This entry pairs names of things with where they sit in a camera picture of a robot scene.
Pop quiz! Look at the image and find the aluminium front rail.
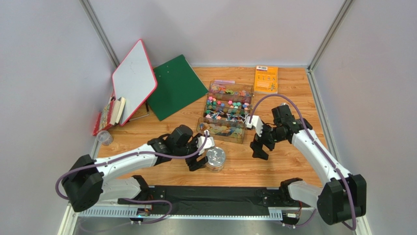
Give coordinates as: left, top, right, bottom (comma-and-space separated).
68, 178, 366, 228

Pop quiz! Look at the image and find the pink highlighter pen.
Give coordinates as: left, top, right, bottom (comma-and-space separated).
214, 80, 235, 84

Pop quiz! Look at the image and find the stack of books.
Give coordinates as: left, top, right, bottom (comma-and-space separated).
93, 97, 126, 136

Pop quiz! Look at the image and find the black base mat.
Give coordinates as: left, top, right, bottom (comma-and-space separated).
117, 185, 312, 216

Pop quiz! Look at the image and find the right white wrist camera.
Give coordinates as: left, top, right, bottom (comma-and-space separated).
245, 115, 263, 137

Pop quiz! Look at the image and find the white board pink frame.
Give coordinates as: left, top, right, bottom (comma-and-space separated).
112, 39, 158, 126

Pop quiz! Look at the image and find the small clear plastic cup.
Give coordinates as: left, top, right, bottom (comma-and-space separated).
96, 130, 114, 146

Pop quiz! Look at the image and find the metal board stand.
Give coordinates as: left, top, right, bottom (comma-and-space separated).
128, 102, 150, 122

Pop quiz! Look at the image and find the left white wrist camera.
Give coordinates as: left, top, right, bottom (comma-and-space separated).
197, 130, 215, 152

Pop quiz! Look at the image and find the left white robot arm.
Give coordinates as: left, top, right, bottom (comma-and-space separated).
55, 125, 215, 212

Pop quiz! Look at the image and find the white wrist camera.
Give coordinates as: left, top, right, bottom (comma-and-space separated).
197, 130, 215, 152
245, 115, 263, 137

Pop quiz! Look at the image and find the silver round jar lid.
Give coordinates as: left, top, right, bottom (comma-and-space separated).
206, 147, 226, 162

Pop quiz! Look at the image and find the clear compartment candy box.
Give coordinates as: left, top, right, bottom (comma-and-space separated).
196, 81, 254, 144

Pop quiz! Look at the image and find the orange yellow book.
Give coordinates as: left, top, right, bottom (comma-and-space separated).
254, 65, 279, 94

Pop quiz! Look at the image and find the green cutting mat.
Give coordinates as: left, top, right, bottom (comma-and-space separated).
147, 54, 208, 121

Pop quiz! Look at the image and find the clear plastic jar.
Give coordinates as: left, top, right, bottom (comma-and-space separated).
205, 161, 225, 173

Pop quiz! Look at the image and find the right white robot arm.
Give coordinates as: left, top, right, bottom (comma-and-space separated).
245, 104, 367, 225

